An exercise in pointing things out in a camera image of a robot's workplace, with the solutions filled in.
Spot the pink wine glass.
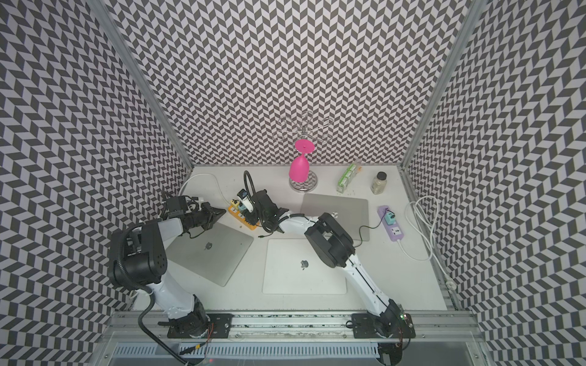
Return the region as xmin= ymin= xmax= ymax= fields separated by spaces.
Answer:
xmin=288 ymin=139 xmax=315 ymax=183

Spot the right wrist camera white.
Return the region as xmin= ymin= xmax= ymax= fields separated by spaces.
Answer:
xmin=237 ymin=189 xmax=254 ymax=212

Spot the small jar dark lid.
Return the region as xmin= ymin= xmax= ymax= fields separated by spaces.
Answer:
xmin=371 ymin=171 xmax=388 ymax=195

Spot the white cord of orange strip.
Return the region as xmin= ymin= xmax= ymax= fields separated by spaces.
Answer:
xmin=177 ymin=172 xmax=233 ymax=207

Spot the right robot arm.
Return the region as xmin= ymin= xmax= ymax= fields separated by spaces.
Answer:
xmin=250 ymin=190 xmax=410 ymax=338

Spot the aluminium front rail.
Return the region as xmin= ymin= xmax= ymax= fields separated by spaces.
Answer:
xmin=90 ymin=310 xmax=493 ymax=365

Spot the grey closed laptop left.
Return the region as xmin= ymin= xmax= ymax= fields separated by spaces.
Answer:
xmin=166 ymin=224 xmax=253 ymax=287

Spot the orange power strip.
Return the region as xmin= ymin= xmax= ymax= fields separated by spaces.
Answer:
xmin=227 ymin=205 xmax=257 ymax=230

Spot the purple power strip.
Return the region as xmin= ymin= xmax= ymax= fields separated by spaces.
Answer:
xmin=377 ymin=206 xmax=404 ymax=242

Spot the teal charger on purple strip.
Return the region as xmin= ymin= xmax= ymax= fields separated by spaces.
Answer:
xmin=382 ymin=210 xmax=397 ymax=227

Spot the green snack packet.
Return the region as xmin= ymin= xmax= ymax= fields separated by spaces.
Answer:
xmin=336 ymin=163 xmax=362 ymax=194

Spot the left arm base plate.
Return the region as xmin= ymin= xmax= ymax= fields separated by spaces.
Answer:
xmin=159 ymin=313 xmax=233 ymax=339

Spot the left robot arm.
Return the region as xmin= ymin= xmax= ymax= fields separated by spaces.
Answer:
xmin=108 ymin=195 xmax=227 ymax=337

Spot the white cord of purple strip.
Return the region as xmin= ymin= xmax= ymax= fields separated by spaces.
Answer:
xmin=397 ymin=195 xmax=458 ymax=291

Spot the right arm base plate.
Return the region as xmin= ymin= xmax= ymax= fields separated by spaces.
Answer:
xmin=345 ymin=313 xmax=416 ymax=339

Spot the black charger cable to grey laptop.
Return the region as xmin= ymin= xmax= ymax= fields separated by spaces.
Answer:
xmin=257 ymin=213 xmax=307 ymax=239

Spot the metal glass rack stand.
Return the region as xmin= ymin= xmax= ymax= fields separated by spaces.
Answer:
xmin=276 ymin=111 xmax=333 ymax=193

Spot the grey closed laptop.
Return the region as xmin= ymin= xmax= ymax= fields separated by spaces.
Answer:
xmin=301 ymin=194 xmax=369 ymax=244
xmin=166 ymin=224 xmax=253 ymax=287

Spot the grey closed laptop back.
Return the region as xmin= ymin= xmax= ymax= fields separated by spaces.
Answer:
xmin=301 ymin=194 xmax=369 ymax=244

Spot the white closed laptop front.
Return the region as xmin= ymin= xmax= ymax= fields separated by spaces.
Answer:
xmin=262 ymin=239 xmax=347 ymax=295

